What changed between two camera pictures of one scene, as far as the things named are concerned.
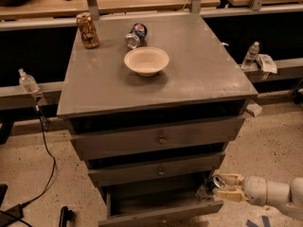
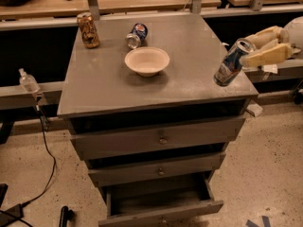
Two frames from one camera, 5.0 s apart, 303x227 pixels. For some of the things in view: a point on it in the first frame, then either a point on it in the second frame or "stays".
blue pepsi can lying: x=136 y=35 stays
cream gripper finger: x=230 y=195 to x=276 y=54
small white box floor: x=255 y=110 stays
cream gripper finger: x=231 y=179 to x=266 y=37
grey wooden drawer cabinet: x=153 y=109 stays
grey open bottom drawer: x=156 y=201 stays
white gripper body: x=255 y=187 to x=295 y=32
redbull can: x=206 y=190 to x=231 y=66
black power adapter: x=10 y=215 stays
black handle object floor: x=65 y=216 stays
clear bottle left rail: x=27 y=82 stays
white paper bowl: x=146 y=61 stays
